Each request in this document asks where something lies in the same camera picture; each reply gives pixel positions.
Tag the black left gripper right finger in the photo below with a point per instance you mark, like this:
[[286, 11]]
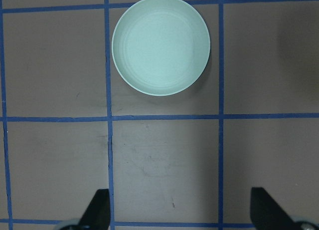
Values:
[[266, 213]]

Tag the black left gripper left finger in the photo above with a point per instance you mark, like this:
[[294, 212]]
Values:
[[97, 214]]

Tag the light green plate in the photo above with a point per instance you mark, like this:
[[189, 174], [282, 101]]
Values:
[[160, 47]]

